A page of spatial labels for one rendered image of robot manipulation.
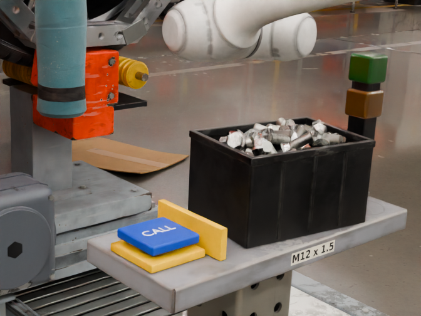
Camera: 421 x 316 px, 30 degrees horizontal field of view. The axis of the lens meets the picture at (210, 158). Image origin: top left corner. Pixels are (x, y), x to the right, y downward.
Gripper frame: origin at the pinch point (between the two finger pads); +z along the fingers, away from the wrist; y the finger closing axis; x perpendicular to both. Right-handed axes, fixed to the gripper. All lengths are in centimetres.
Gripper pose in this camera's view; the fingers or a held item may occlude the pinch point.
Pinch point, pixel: (163, 10)
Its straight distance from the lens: 172.2
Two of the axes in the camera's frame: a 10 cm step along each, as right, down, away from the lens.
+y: 5.6, -7.9, 2.5
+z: -6.6, -2.5, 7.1
